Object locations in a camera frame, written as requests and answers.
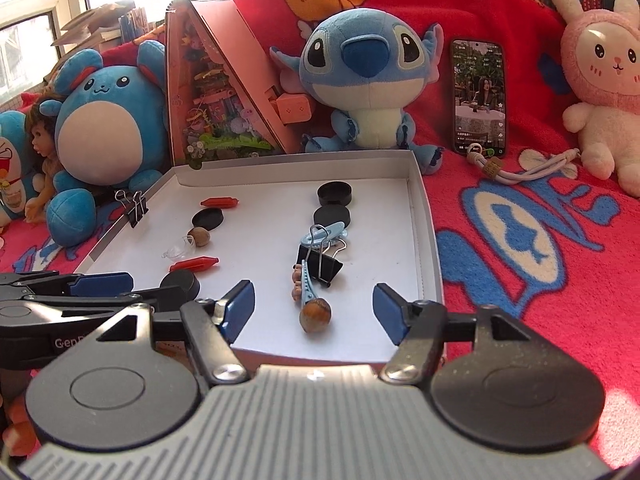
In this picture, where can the black smartphone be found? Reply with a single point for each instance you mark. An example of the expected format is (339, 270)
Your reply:
(477, 100)

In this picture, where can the brown hazelnut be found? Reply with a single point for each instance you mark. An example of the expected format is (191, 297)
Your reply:
(201, 237)
(315, 316)

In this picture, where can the stack of books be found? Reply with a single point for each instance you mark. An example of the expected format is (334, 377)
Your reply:
(100, 20)

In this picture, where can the blue alien plush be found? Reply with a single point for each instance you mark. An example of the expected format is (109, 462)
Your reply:
(370, 75)

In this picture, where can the pink bunny plush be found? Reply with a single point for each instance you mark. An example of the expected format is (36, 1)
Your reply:
(610, 85)

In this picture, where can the clear plastic dome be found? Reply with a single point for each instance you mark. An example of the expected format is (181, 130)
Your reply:
(180, 250)

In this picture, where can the window frame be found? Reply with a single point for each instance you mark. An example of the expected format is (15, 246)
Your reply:
(50, 15)

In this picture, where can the blue robot cat plush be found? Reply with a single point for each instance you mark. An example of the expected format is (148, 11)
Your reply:
(10, 160)

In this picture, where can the small black round cap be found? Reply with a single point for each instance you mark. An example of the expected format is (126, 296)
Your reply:
(334, 192)

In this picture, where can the blue bear hair clip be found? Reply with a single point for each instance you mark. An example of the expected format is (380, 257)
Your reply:
(302, 285)

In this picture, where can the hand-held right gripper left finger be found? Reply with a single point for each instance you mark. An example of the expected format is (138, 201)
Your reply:
(239, 310)

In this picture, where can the white cardboard box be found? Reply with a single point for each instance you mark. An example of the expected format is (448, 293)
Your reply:
(380, 240)

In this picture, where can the large black round lid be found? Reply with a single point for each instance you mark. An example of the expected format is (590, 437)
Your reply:
(209, 220)

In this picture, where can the pink printed blanket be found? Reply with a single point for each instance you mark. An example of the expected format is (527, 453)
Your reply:
(500, 240)

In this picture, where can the red fleece blanket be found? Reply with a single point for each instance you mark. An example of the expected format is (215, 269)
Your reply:
(525, 20)

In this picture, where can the small black binder clip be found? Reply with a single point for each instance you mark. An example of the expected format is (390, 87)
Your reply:
(136, 212)

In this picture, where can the plain blue hair clip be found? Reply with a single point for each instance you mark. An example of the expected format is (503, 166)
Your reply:
(332, 232)

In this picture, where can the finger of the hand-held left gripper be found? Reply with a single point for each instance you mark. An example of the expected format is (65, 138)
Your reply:
(100, 284)
(75, 307)

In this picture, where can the brown haired doll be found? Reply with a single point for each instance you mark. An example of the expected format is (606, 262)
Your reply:
(42, 140)

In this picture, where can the round blue mouse plush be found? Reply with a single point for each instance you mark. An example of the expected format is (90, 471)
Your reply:
(100, 130)

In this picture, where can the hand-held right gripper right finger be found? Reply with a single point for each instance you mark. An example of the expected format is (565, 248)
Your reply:
(390, 312)

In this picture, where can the pink triangular diorama house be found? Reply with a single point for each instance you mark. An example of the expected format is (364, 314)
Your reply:
(215, 110)

